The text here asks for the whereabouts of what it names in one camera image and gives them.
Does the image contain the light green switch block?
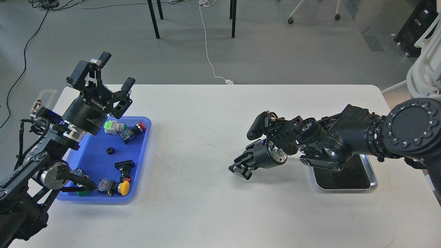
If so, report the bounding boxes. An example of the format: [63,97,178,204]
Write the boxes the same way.
[103,120,127,135]

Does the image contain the blue plastic tray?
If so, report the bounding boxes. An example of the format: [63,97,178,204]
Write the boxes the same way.
[57,116,152,204]

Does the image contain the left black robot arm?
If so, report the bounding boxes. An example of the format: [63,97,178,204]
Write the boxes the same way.
[0,52,135,248]

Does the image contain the black equipment case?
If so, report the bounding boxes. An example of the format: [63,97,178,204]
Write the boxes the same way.
[393,0,438,58]

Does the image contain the black cable on floor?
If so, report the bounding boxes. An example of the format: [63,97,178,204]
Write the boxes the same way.
[0,0,80,131]

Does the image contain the black square push button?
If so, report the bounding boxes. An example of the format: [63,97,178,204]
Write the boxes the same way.
[114,160,135,183]

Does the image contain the white office chair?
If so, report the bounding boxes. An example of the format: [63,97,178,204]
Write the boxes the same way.
[381,16,441,101]

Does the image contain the yellow push button switch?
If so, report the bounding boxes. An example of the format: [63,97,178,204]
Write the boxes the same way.
[96,178,130,196]

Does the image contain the silver metal tray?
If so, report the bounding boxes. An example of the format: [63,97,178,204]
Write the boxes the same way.
[311,154,378,193]

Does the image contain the green push button switch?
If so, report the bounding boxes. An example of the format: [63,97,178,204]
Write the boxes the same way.
[69,168,93,197]

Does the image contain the black table legs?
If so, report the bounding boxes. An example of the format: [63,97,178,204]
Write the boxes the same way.
[147,0,238,39]

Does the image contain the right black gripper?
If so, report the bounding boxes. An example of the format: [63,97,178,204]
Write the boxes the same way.
[228,139,288,180]

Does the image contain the red push button switch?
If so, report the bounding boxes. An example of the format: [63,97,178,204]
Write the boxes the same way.
[117,121,146,144]

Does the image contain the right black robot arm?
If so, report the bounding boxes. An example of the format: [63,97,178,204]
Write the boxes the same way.
[229,98,440,186]

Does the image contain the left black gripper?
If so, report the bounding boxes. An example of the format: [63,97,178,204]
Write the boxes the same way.
[62,52,136,135]

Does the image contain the white cable on floor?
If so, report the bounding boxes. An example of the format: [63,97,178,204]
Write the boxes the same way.
[199,0,234,85]

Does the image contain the white chair base wheels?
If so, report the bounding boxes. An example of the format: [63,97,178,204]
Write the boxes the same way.
[287,0,343,25]

